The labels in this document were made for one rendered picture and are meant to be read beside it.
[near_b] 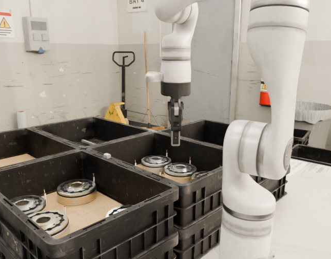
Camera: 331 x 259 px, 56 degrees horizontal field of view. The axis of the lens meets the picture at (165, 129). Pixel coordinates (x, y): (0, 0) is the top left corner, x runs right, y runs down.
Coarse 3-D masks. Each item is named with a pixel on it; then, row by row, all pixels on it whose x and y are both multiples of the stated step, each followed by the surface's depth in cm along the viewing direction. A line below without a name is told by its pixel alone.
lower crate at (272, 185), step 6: (288, 168) 110; (270, 180) 101; (276, 180) 104; (282, 180) 111; (264, 186) 98; (270, 186) 104; (276, 186) 108; (282, 186) 112; (270, 192) 104; (276, 192) 109; (282, 192) 113; (276, 198) 110
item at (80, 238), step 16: (48, 160) 86; (112, 160) 85; (144, 176) 74; (176, 192) 67; (0, 208) 63; (16, 208) 59; (128, 208) 59; (144, 208) 60; (160, 208) 64; (16, 224) 57; (32, 224) 54; (96, 224) 54; (112, 224) 55; (32, 240) 53; (48, 240) 49; (64, 240) 49; (80, 240) 51; (48, 256) 49
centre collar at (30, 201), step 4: (16, 200) 76; (20, 200) 76; (24, 200) 76; (28, 200) 76; (32, 200) 76; (16, 204) 75; (28, 204) 74; (32, 204) 75; (20, 208) 72; (24, 208) 73
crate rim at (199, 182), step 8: (136, 136) 109; (144, 136) 110; (168, 136) 109; (104, 144) 99; (112, 144) 101; (200, 144) 100; (96, 152) 92; (120, 160) 85; (136, 168) 79; (160, 176) 74; (200, 176) 74; (208, 176) 75; (216, 176) 77; (176, 184) 69; (184, 184) 69; (192, 184) 70; (200, 184) 73; (208, 184) 75; (184, 192) 69; (192, 192) 71
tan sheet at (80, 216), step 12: (96, 192) 88; (48, 204) 82; (60, 204) 82; (84, 204) 82; (96, 204) 82; (108, 204) 82; (120, 204) 82; (72, 216) 76; (84, 216) 76; (96, 216) 76; (72, 228) 71
